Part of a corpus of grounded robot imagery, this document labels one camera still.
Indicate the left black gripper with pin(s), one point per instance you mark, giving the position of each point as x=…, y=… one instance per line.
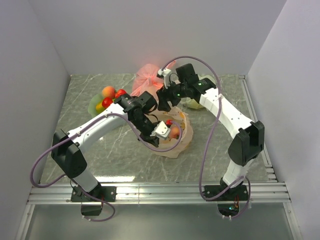
x=154, y=140

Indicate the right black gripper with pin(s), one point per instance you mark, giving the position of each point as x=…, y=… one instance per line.
x=164, y=95

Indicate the pink fake peach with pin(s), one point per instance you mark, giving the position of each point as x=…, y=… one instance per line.
x=174, y=132

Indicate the red fake fruit front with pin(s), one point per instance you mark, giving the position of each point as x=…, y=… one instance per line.
x=106, y=102

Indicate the red fake fruit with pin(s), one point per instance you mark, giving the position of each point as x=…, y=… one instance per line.
x=119, y=93
x=106, y=102

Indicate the orange fake peach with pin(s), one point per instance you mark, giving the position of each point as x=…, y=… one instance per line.
x=109, y=92

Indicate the red fake fruit top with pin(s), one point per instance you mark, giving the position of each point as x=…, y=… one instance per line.
x=119, y=93

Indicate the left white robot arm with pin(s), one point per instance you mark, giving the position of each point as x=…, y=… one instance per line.
x=69, y=155

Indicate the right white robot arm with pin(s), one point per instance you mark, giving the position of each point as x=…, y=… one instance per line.
x=248, y=136

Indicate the green tied plastic bag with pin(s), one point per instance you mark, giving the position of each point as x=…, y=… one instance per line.
x=191, y=103

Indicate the pink tied plastic bag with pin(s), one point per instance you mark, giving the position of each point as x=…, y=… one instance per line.
x=146, y=80

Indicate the orange green fake mango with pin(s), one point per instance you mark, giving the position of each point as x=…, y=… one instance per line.
x=99, y=108

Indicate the light green plate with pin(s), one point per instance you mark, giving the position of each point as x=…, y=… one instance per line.
x=98, y=98

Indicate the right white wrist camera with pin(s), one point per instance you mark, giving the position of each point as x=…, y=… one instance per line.
x=165, y=75

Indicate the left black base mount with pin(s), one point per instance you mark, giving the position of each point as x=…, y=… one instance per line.
x=92, y=203

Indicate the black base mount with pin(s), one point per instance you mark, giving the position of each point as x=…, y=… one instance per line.
x=231, y=203
x=92, y=203

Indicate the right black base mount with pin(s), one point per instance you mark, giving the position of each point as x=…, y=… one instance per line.
x=231, y=203

